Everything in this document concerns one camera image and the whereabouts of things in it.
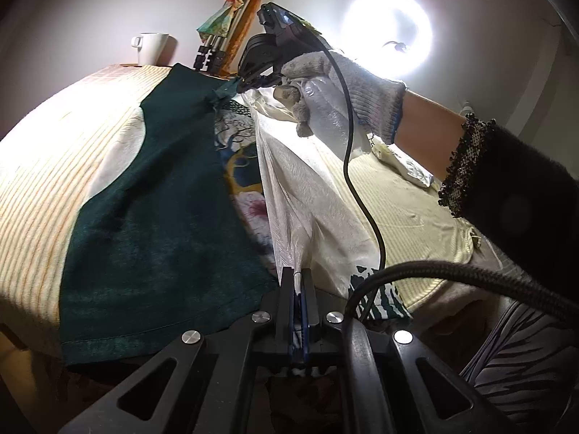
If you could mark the person's right forearm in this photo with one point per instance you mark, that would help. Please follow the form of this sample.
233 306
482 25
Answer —
511 181

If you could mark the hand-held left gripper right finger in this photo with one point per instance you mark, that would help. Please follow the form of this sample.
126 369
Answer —
306 321

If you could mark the striped cream blanket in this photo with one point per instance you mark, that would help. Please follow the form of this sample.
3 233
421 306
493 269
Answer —
40 199

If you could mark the white mug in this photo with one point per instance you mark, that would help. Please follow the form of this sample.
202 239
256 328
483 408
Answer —
153 49

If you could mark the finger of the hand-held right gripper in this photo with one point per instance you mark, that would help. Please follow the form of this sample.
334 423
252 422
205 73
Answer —
255 79

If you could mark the white printed garment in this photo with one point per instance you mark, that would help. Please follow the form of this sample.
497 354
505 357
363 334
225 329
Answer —
294 199

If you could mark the zebra print pants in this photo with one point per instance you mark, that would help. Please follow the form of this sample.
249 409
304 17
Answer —
520 361

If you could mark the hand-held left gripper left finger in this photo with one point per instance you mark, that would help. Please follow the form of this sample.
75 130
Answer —
290 321

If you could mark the folded metal tripod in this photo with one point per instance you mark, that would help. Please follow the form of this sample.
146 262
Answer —
212 54

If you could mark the dark green garment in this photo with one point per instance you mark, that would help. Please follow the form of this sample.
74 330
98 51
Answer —
158 217

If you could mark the orange wooden board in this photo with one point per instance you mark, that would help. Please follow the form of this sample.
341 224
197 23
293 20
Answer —
237 49

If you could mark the colourful printed scarf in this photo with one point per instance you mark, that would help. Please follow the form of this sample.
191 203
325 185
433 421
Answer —
226 13

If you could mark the person's right hand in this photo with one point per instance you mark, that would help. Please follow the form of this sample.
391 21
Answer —
357 86

